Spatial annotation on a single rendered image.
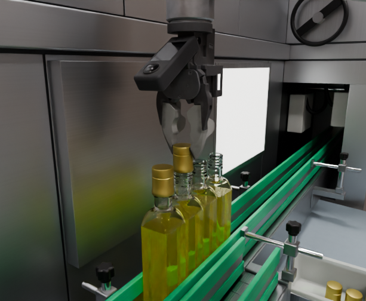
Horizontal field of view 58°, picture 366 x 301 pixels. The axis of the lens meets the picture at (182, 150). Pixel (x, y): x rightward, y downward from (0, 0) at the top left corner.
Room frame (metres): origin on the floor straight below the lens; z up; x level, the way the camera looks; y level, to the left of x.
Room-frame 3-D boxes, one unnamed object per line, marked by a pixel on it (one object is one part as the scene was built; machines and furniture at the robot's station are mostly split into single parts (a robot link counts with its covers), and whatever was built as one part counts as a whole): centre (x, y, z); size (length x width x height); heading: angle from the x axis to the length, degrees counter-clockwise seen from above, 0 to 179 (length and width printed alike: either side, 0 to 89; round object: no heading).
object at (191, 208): (0.53, 0.00, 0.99); 0.06 x 0.06 x 0.21; 57
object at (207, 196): (0.58, -0.03, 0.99); 0.06 x 0.06 x 0.21; 55
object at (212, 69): (0.55, -0.02, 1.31); 0.09 x 0.08 x 0.12; 147
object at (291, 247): (0.61, -0.20, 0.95); 0.17 x 0.03 x 0.12; 56
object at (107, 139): (0.87, -0.06, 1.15); 0.90 x 0.03 x 0.34; 146
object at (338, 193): (1.14, -0.56, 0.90); 0.17 x 0.05 x 0.23; 56
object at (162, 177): (0.48, 0.03, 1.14); 0.04 x 0.04 x 0.04
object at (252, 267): (0.61, -0.18, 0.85); 0.09 x 0.04 x 0.07; 56
